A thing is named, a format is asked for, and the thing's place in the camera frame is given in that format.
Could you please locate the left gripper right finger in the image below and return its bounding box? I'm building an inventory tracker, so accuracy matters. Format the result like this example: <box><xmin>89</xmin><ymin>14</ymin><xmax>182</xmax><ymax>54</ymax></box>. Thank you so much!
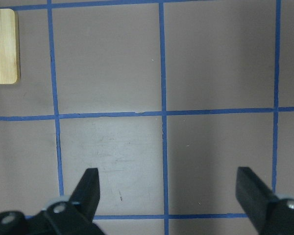
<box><xmin>236</xmin><ymin>167</ymin><xmax>294</xmax><ymax>235</ymax></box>

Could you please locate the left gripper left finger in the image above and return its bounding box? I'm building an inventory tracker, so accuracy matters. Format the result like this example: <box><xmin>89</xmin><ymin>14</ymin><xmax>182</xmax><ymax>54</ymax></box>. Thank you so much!
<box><xmin>0</xmin><ymin>168</ymin><xmax>104</xmax><ymax>235</ymax></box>

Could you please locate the wooden mug tree stand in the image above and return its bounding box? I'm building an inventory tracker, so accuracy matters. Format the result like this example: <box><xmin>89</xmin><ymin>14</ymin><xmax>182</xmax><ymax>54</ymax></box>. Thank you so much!
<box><xmin>0</xmin><ymin>9</ymin><xmax>20</xmax><ymax>85</ymax></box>

